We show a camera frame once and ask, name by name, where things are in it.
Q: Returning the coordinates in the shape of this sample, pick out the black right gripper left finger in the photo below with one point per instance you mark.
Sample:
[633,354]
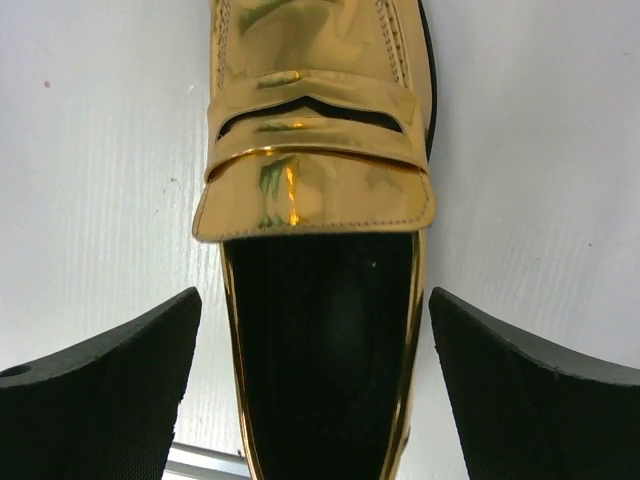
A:
[106,407]

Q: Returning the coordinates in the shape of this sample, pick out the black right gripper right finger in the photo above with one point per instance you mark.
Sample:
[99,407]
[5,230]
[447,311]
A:
[528,408]

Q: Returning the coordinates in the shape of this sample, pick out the gold pointed shoe front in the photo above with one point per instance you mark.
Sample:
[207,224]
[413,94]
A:
[318,194]

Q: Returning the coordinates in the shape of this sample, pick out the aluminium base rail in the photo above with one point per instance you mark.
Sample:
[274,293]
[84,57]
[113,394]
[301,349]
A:
[186,462]

